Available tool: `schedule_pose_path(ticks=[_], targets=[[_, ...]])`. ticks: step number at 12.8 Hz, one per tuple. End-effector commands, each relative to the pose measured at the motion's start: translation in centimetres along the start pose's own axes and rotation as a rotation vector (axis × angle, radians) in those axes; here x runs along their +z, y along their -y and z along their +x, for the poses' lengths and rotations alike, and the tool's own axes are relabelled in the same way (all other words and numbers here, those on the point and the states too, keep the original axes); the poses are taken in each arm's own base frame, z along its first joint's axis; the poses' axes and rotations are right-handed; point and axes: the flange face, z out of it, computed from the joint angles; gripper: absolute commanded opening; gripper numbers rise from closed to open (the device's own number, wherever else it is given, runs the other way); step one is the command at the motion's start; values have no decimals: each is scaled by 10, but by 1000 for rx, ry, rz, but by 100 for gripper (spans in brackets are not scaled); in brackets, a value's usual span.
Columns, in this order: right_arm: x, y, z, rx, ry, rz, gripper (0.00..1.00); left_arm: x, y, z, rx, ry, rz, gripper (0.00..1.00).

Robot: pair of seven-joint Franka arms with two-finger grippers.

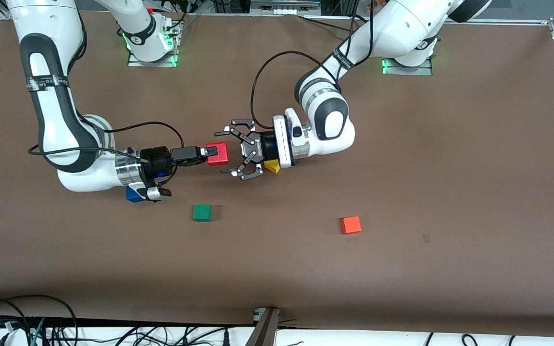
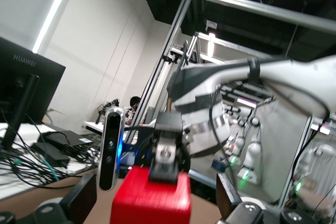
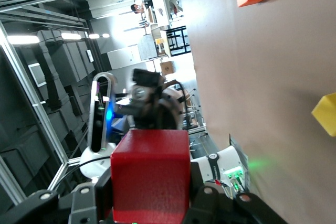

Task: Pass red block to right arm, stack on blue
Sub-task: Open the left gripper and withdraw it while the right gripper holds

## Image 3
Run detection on black frame shelf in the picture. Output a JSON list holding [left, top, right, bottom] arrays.
[[165, 25, 192, 57]]

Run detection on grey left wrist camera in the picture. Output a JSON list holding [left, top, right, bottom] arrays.
[[86, 73, 119, 154]]

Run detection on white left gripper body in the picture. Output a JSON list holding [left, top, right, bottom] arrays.
[[125, 83, 185, 120]]

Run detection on yellow wooden block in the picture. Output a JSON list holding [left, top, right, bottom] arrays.
[[311, 93, 336, 137]]

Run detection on white desk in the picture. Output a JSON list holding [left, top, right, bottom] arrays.
[[151, 0, 171, 27]]

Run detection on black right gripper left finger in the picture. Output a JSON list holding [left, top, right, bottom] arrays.
[[68, 168, 114, 224]]

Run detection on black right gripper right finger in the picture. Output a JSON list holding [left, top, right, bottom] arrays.
[[183, 161, 238, 224]]

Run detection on seated person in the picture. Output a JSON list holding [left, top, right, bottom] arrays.
[[130, 3, 148, 15]]

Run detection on red wooden block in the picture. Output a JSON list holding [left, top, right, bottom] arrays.
[[110, 129, 191, 223]]

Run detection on cardboard box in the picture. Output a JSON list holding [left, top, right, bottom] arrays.
[[159, 60, 174, 77]]

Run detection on aluminium cage post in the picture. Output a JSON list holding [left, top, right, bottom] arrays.
[[0, 22, 82, 198]]

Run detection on white cabinet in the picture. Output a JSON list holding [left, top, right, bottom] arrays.
[[107, 45, 142, 70]]

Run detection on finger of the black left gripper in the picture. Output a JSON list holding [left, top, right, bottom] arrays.
[[128, 115, 182, 131], [132, 68, 161, 88]]

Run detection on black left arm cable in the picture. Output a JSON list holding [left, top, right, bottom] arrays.
[[77, 155, 112, 173]]

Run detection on white wall panel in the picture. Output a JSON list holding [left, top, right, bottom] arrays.
[[28, 62, 47, 88]]

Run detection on grey cabinet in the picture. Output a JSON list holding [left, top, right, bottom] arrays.
[[137, 34, 158, 61]]

